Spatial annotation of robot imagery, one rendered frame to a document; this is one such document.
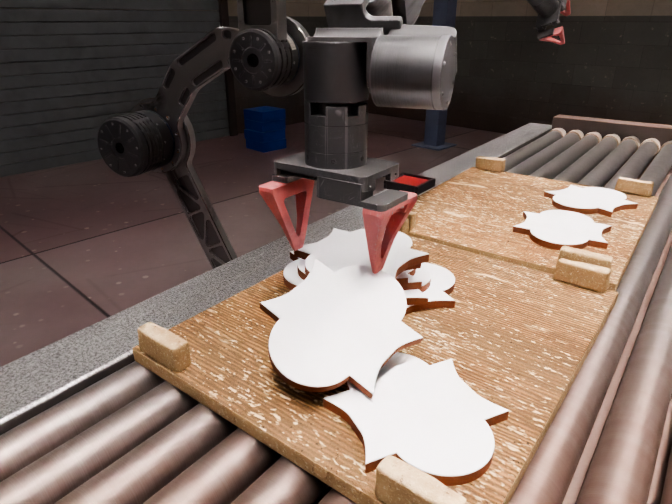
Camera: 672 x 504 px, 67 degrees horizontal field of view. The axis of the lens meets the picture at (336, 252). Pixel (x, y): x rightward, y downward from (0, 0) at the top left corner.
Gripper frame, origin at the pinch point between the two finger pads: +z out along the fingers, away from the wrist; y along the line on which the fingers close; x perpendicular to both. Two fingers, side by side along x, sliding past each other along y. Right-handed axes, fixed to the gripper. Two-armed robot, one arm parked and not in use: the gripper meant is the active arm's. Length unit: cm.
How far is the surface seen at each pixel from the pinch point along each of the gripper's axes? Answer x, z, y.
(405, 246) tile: 8.5, 1.5, 3.5
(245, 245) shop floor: 161, 98, -177
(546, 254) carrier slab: 29.4, 7.4, 14.2
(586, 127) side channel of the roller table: 132, 7, 0
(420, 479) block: -16.2, 5.3, 17.6
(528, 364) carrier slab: 3.5, 7.8, 19.1
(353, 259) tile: 2.4, 1.6, 0.5
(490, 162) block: 65, 5, -6
